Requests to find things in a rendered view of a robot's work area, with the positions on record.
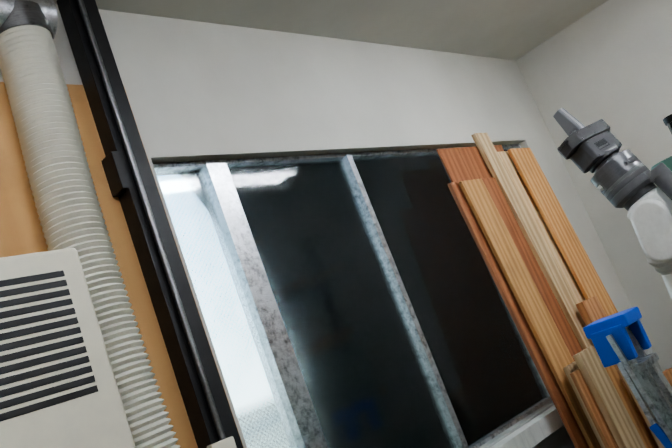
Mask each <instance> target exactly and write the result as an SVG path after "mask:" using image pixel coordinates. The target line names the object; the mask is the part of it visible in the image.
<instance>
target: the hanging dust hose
mask: <svg viewBox="0 0 672 448"><path fill-rule="evenodd" d="M53 41H54V40H53V38H52V35H51V33H50V31H49V30H47V29H46V28H44V27H40V26H35V25H23V26H17V27H13V28H10V29H8V30H6V31H3V32H2V33H1V34H0V68H1V72H2V77H3V79H4V83H5V88H6V90H7V94H8V99H9V100H10V103H9V104H10V105H11V110H12V115H13V117H14V121H15V126H16V128H17V130H16V131H17V133H18V138H19V143H20V144H21V149H22V155H23V156H24V157H23V160H24V161H25V166H26V171H27V173H28V176H27V177H28V178H29V183H30V185H31V188H30V189H31V190H32V195H33V196H34V202H35V203H36V204H35V207H36V208H37V213H38V215H39V220H40V221H41V223H40V225H41V226H42V227H43V228H42V231H43V232H44V238H45V239H46V242H45V243H46V244H47V245H48V248H47V250H48V251H52V250H59V249H66V248H75V249H76V250H77V252H78V256H79V259H80V262H81V266H82V269H83V272H84V276H85V279H86V282H87V286H88V289H89V293H90V296H91V299H92V303H93V306H94V309H95V313H96V316H97V319H98V323H99V326H100V329H101V333H102V336H103V340H104V343H105V346H106V350H107V353H108V356H109V360H110V363H111V366H112V370H113V373H114V376H115V380H116V383H117V387H118V390H119V393H120V397H121V400H122V403H123V407H124V410H125V413H126V417H127V420H128V423H129V427H130V430H131V434H132V437H133V440H134V444H135V447H136V448H180V445H175V444H176V442H177V441H178V439H177V438H173V436H174V435H175V434H176V432H173V431H171V429H172V428H173V425H168V424H169V422H170V421H171V419H170V418H166V417H167V415H168V414H169V412H164V410H165V409H166V407H167V406H165V405H161V404H162V403H163V401H164V399H161V398H159V397H160V396H161V394H162V393H161V392H156V391H157V390H158V389H159V387H160V386H157V385H155V383H156V382H157V380H156V379H152V378H153V377H154V376H155V373H152V372H150V371H151V370H152V369H153V367H152V366H148V365H149V364H150V362H151V361H150V360H148V359H146V358H147V357H148V355H149V354H147V353H144V351H145V350H146V349H147V348H146V347H143V346H142V345H143V344H144V341H142V340H140V339H141V337H142V335H141V334H137V333H138V332H139V331H140V329H139V328H137V327H136V326H137V324H138V322H136V321H134V319H135V318H136V316H135V315H132V313H133V312H134V310H133V309H130V307H131V306H132V304H131V303H129V302H128V301H129V299H130V298H129V297H128V296H126V295H127V293H128V292H127V291H126V290H124V288H125V287H126V285H125V284H122V283H123V281H124V279H123V278H120V277H121V275H122V273H121V272H119V269H120V267H119V266H117V263H118V261H117V260H115V257H116V255H115V254H114V253H113V252H114V249H113V248H112V247H111V246H112V243H111V242H110V239H111V238H110V236H108V233H109V232H108V230H106V228H107V226H106V224H104V222H105V220H104V218H102V217H103V213H102V212H101V207H100V206H99V204H100V203H99V201H98V200H97V199H98V196H97V195H96V190H95V189H94V188H95V186H94V184H93V179H92V178H91V173H90V172H89V171H90V168H89V167H88V165H89V164H88V162H87V157H86V156H85V154H86V153H85V151H84V146H83V144H82V143H83V142H82V140H81V135H80V133H79V132H80V131H79V129H78V124H77V122H76V121H77V120H76V118H75V113H74V111H73V110H74V109H73V107H72V103H71V101H70V100H71V98H70V96H69V92H68V90H67V89H68V88H67V85H66V81H65V79H64V78H65V77H64V75H63V71H62V69H61V65H60V60H59V58H58V54H57V50H56V48H55V44H54V42H53Z"/></svg>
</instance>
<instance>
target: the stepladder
mask: <svg viewBox="0 0 672 448"><path fill-rule="evenodd" d="M641 318H642V315H641V313H640V310H639V308H638V307H633V308H630V309H627V310H624V311H621V312H618V313H615V314H612V315H609V316H606V317H604V318H601V319H598V320H596V321H594V322H593V323H591V324H589V325H587V326H585V327H584V328H583V330H584V332H585V334H586V337H587V338H588V339H591V340H592V342H593V344H594V346H595V348H596V351H597V353H598V355H599V357H600V359H601V362H602V364H603V366H604V367H609V366H612V365H615V364H617V366H618V368H619V369H620V371H621V373H622V375H623V376H624V378H625V380H626V382H627V384H628V385H629V387H630V389H631V391H632V392H633V394H634V396H635V398H636V400H637V401H638V403H639V405H640V407H641V408H642V410H643V412H644V414H645V415H646V417H647V419H648V421H649V423H650V424H651V426H650V427H649V428H650V429H651V431H652V432H653V433H654V434H655V435H656V437H657V438H658V439H659V440H660V442H661V444H662V446H663V447H664V448H672V387H671V385H670V383H669V382H668V380H667V379H666V377H665V376H664V374H663V373H662V371H661V370H660V368H659V367H658V365H657V364H656V361H658V360H659V357H658V355H657V353H656V352H655V353H651V354H650V353H649V351H648V350H647V349H649V348H650V347H652V345H651V342H650V340H649V338H648V336H647V334H646V332H645V330H644V328H643V326H642V323H641V321H640V319H641ZM669 402H670V403H669Z"/></svg>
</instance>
